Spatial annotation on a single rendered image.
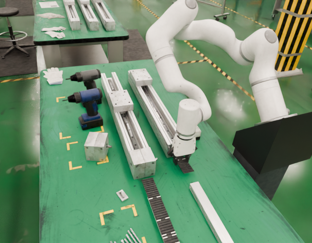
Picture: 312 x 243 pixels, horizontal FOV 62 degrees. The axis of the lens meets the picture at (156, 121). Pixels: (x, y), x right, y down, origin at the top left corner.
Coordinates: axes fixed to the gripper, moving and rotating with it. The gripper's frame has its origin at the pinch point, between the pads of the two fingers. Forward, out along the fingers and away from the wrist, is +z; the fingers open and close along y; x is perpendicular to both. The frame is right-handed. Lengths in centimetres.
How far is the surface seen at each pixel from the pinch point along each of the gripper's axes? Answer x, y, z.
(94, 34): 189, -15, 3
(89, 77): 61, -33, -16
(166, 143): 7.2, -5.0, -4.7
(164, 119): 29.2, 2.3, -2.2
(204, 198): -23.2, 0.6, 0.0
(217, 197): -22.6, 7.4, 3.0
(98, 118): 39, -33, -2
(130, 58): 295, 49, 80
